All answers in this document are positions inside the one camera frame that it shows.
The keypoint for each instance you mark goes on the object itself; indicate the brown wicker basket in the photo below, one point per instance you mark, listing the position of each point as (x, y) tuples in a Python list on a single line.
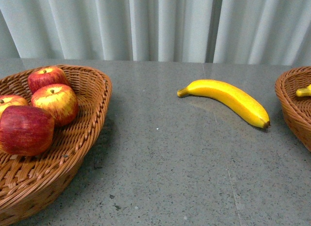
[(296, 110), (30, 183)]

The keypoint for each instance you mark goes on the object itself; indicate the left brown wicker basket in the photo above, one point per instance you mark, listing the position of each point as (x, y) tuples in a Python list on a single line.
[(30, 183)]

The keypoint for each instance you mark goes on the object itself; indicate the red yellow apple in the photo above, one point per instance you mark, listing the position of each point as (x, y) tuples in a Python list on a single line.
[(59, 100)]

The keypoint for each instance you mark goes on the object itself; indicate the far yellow banana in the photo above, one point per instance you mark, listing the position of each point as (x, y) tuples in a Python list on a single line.
[(236, 99)]

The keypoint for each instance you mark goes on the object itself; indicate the banana in right basket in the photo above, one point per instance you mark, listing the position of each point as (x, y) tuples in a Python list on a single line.
[(304, 92)]

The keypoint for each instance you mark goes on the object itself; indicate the dark red apple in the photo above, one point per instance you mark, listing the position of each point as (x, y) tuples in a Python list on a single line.
[(25, 130)]

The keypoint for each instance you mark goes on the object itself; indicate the grey curtain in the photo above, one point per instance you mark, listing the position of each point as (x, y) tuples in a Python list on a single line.
[(274, 32)]

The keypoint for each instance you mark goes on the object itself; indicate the right brown wicker basket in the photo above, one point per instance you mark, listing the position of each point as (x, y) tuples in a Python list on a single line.
[(296, 110)]

